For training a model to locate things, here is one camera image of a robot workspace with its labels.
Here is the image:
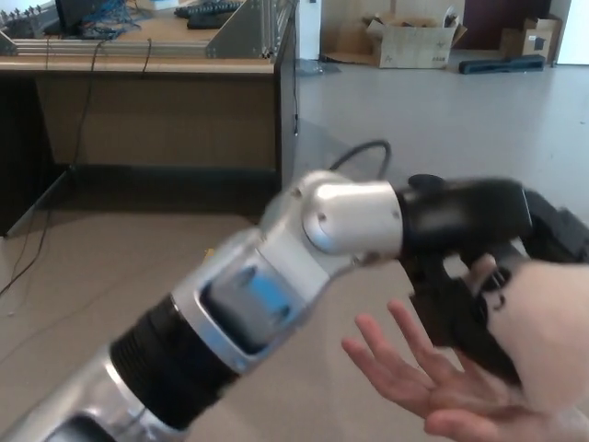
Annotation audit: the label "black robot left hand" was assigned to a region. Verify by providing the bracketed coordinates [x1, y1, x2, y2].
[395, 179, 589, 389]

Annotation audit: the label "person's bare hand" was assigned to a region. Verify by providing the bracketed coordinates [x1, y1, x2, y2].
[341, 298, 567, 442]

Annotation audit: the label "pink plush dumpling with sunglasses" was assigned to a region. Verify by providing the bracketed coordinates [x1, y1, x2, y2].
[462, 255, 589, 411]

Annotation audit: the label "long black foam block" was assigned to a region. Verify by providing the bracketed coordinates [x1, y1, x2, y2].
[458, 53, 545, 76]

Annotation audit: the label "large open cardboard box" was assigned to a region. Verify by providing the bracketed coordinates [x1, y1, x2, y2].
[363, 12, 468, 70]

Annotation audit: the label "small cardboard box with label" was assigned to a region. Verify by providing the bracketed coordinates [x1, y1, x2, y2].
[499, 13, 563, 65]

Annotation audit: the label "dark red door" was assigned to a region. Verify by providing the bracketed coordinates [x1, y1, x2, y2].
[462, 0, 552, 50]

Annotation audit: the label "clear plastic bag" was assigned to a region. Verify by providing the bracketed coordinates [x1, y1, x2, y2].
[297, 59, 341, 77]

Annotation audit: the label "wooden desk with dark sides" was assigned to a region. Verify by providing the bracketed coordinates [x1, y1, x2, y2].
[0, 0, 300, 238]

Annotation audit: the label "short black keyboard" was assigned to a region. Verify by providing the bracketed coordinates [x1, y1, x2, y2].
[186, 13, 229, 29]

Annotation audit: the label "long black keyboard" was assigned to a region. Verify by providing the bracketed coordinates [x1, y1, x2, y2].
[173, 2, 243, 18]

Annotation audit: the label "black monitor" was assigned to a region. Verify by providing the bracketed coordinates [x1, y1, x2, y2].
[53, 0, 114, 34]

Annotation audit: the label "row of grey metal clamps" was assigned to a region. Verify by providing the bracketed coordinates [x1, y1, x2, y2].
[0, 6, 56, 38]

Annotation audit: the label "thick black wrist cable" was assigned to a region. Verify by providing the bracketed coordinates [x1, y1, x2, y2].
[329, 140, 393, 180]

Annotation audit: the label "black cable with plug end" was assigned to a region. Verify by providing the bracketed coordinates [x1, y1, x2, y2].
[290, 0, 301, 137]

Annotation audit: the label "long thin black cable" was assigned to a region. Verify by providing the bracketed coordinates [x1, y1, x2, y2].
[0, 43, 105, 296]

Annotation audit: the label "blue cable bundle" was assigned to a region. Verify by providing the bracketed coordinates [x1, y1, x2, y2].
[82, 0, 142, 41]

